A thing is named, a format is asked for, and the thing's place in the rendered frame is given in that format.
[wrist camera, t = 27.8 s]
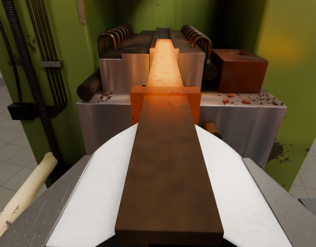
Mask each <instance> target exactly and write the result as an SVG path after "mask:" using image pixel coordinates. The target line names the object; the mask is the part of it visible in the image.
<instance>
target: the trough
mask: <svg viewBox="0 0 316 247"><path fill-rule="evenodd" d="M157 39H171V36H170V31H169V29H168V28H159V31H158V36H157Z"/></svg>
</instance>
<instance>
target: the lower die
mask: <svg viewBox="0 0 316 247"><path fill-rule="evenodd" d="M168 29H169V31H170V36H171V40H172V44H173V48H174V53H175V57H176V60H177V64H178V68H179V71H180V75H181V79H182V83H183V87H199V89H200V91H201V83H202V75H203V67H204V59H205V53H204V52H203V50H202V49H201V48H200V47H199V46H198V45H197V44H196V45H195V48H191V44H189V41H186V39H187V38H185V36H183V34H182V33H181V32H180V30H172V29H171V28H168ZM158 31H159V27H157V28H156V30H155V31H153V30H142V31H141V33H134V34H133V35H131V36H130V37H129V38H127V41H124V43H121V46H120V47H118V46H117V50H113V48H111V49H110V50H109V51H108V52H107V53H105V54H104V55H103V56H101V57H100V58H99V59H98V61H99V69H100V76H101V82H102V89H103V91H111V92H131V89H132V86H142V85H145V86H147V82H148V77H149V73H150V68H151V64H152V60H153V55H154V51H155V46H156V41H157V36H158Z"/></svg>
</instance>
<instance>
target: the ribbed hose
mask: <svg viewBox="0 0 316 247"><path fill-rule="evenodd" d="M2 3H3V4H2V5H4V8H5V9H4V10H5V13H6V16H7V18H8V21H9V22H8V23H10V24H9V25H10V28H11V30H12V33H13V34H12V35H13V37H14V39H15V44H16V46H17V48H18V52H19V55H20V57H21V61H22V63H23V67H24V70H25V73H26V76H27V80H28V82H29V84H30V88H31V91H32V94H33V97H34V99H35V103H36V106H37V109H38V112H39V115H40V118H41V121H42V124H43V127H44V130H45V133H46V136H47V138H48V142H49V145H50V149H51V152H52V154H53V156H54V157H55V158H56V160H57V161H58V163H57V165H56V166H55V168H54V169H53V171H52V172H51V174H50V175H49V178H50V180H51V183H52V184H53V183H54V182H56V181H57V180H58V179H59V178H60V177H61V176H62V175H63V174H65V173H66V172H67V171H68V170H69V169H70V168H71V166H70V165H64V163H63V160H62V157H61V153H60V151H59V147H58V144H57V141H56V137H55V135H54V132H53V128H52V125H51V122H50V118H49V117H47V116H48V114H46V113H47V111H46V108H45V102H44V99H43V95H42V92H41V88H40V86H39V83H38V80H37V76H36V73H35V70H34V67H33V63H32V61H31V57H30V54H29V51H28V48H27V44H26V42H25V38H24V35H23V33H22V32H23V31H22V28H21V26H20V25H21V24H20V22H19V19H18V16H17V15H18V14H16V13H17V12H16V9H15V6H14V4H13V3H14V2H13V1H12V0H2Z"/></svg>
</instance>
